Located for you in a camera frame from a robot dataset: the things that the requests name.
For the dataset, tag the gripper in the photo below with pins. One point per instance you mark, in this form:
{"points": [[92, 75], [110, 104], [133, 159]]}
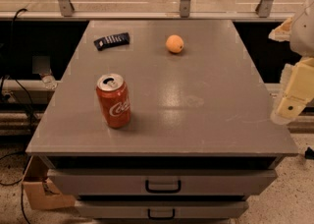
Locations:
{"points": [[303, 35]]}

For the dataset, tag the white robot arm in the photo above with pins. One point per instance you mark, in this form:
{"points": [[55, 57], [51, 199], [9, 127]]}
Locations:
{"points": [[298, 31]]}

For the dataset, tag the red coke can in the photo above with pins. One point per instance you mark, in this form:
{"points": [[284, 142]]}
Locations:
{"points": [[113, 96]]}

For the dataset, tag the grey cabinet table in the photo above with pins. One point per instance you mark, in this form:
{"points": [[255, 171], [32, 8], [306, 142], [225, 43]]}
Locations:
{"points": [[203, 108]]}

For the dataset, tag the orange fruit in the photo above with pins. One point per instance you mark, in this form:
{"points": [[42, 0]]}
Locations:
{"points": [[174, 44]]}

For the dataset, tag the dark blue snack bag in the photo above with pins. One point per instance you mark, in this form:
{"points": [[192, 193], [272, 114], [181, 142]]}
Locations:
{"points": [[111, 41]]}

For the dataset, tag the grey lower drawer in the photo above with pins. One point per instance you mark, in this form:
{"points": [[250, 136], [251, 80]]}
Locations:
{"points": [[138, 209]]}

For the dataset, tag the grey drawer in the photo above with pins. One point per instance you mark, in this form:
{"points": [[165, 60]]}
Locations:
{"points": [[131, 182], [138, 209]]}

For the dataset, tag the grey top drawer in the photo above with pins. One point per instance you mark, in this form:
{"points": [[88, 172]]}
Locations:
{"points": [[131, 182]]}

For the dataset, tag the brown cardboard box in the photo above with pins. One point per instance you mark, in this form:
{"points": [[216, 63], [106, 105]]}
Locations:
{"points": [[41, 192]]}

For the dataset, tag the black upper drawer handle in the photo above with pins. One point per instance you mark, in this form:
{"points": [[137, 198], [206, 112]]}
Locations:
{"points": [[163, 188]]}

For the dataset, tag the black drawer handle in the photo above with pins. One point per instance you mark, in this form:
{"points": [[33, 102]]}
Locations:
{"points": [[154, 214], [163, 188]]}

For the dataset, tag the black lower drawer handle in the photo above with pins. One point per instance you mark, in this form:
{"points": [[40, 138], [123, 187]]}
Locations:
{"points": [[154, 214]]}

